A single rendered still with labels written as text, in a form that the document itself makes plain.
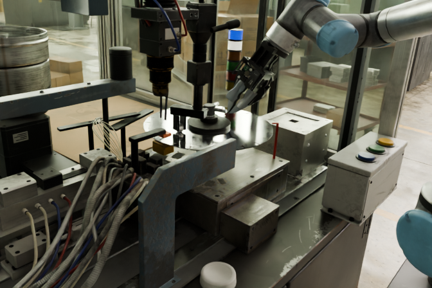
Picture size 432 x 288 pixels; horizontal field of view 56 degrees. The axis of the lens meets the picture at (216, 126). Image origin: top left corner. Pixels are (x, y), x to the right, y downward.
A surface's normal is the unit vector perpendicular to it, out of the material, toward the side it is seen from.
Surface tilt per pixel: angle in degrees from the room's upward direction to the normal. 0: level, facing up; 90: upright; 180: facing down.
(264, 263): 0
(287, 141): 90
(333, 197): 90
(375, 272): 0
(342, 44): 110
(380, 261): 0
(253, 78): 78
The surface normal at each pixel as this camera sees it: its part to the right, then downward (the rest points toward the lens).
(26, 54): 0.83, 0.23
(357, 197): -0.65, 0.23
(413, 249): -0.88, 0.24
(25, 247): 0.05, -0.94
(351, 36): 0.42, 0.64
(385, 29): -0.79, 0.46
